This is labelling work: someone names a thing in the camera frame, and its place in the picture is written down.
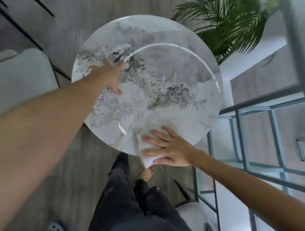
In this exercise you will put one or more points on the person's left forearm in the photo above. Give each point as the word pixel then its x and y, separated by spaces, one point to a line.
pixel 45 126

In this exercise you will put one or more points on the green palm plant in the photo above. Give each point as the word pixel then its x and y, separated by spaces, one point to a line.
pixel 228 26

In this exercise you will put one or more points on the person's right thumb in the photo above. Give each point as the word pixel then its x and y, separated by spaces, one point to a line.
pixel 162 161

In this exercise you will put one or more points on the light grey upholstered chair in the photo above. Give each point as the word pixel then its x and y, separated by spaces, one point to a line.
pixel 193 214
pixel 23 76

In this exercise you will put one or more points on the person's black trousers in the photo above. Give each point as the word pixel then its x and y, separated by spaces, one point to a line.
pixel 124 202

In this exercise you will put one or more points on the grey slipper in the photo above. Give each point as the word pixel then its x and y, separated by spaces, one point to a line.
pixel 55 226

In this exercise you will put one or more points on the person's left thumb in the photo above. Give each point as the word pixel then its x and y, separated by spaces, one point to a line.
pixel 115 90

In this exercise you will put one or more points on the metal frame glass shelf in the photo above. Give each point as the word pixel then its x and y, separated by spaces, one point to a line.
pixel 240 133

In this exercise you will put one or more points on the person's right little finger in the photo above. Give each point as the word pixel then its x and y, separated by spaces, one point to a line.
pixel 170 132

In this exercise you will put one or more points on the person's bare foot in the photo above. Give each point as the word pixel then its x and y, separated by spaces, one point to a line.
pixel 146 175

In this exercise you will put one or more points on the person's right middle finger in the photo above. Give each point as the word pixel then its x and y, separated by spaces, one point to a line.
pixel 153 141

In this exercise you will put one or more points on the thin black metal frame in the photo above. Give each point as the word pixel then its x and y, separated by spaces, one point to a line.
pixel 21 29

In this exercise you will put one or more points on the person's left hand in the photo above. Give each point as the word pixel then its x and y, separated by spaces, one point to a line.
pixel 108 75

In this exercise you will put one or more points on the person's right hand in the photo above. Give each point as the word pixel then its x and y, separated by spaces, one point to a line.
pixel 176 151

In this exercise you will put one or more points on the person's right forearm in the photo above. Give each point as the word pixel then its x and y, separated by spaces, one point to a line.
pixel 247 188

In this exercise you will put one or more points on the white cleaning cloth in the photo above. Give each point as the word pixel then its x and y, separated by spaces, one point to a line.
pixel 146 158

